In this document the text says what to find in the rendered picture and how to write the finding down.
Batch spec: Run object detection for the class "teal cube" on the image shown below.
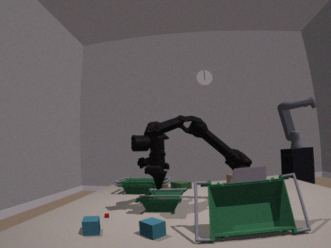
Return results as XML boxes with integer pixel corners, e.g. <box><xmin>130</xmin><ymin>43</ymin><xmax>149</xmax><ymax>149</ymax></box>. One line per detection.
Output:
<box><xmin>139</xmin><ymin>217</ymin><xmax>166</xmax><ymax>240</ymax></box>
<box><xmin>82</xmin><ymin>216</ymin><xmax>100</xmax><ymax>236</ymax></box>

